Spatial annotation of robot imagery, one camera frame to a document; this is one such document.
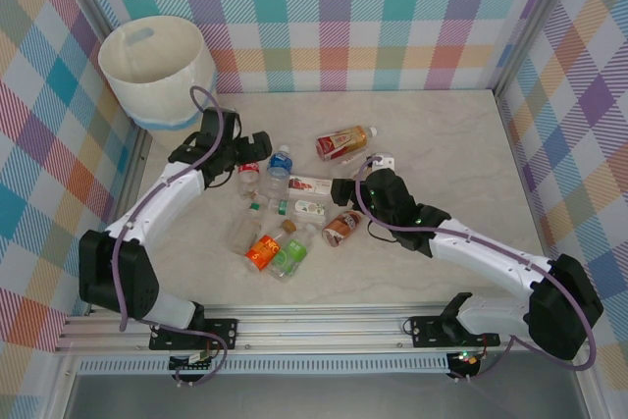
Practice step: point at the blue label water bottle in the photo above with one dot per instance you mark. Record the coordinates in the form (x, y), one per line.
(278, 164)

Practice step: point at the red label cola bottle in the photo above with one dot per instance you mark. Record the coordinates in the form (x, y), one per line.
(247, 178)

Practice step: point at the white bottle maroon label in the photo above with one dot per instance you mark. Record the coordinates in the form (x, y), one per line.
(309, 186)

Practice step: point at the brown chocolate milk bottle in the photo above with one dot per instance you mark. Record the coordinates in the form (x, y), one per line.
(338, 232)

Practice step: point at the white bottle green print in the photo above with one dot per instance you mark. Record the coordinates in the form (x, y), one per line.
(306, 208)

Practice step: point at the red tan label tea bottle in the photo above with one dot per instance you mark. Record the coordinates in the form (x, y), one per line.
(343, 141)

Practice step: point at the clear bottle green white cap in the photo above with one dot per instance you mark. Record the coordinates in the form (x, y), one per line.
(245, 230)

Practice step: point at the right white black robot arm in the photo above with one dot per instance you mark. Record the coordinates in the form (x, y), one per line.
(490, 252)

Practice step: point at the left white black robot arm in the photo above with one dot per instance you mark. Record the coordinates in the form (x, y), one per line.
(147, 208)

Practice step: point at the white trash bin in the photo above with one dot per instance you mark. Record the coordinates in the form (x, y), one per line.
(147, 56)

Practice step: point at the clear bottle bright green label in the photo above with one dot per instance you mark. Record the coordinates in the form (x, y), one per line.
(292, 254)

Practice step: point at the orange NFC juice bottle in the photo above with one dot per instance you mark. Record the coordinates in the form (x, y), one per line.
(262, 249)

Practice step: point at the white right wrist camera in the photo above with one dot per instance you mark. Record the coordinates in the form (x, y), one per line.
(385, 161)

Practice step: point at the aluminium side rail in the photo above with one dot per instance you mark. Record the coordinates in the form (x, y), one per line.
(132, 169)

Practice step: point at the aluminium mounting rail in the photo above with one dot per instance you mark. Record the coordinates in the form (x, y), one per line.
(319, 330)

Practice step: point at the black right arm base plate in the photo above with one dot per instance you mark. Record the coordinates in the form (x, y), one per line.
(422, 335)

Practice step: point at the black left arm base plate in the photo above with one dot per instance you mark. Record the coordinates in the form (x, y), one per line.
(230, 326)

